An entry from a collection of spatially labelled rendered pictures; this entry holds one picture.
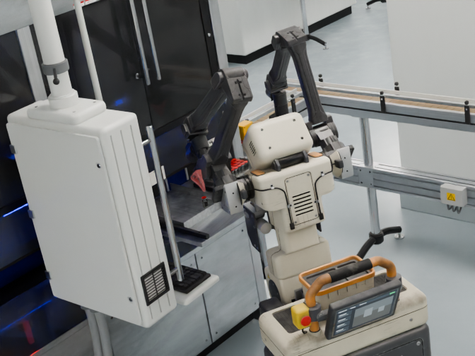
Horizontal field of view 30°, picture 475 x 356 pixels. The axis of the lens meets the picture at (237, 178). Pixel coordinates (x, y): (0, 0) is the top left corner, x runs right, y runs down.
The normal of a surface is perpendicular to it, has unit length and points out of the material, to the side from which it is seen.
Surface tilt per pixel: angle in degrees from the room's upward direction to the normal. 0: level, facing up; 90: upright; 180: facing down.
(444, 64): 90
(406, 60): 90
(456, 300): 0
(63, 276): 90
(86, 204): 90
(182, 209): 0
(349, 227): 0
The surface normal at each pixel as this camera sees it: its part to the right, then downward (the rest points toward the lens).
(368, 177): -0.65, 0.40
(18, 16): 0.74, 0.16
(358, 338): 0.38, 0.32
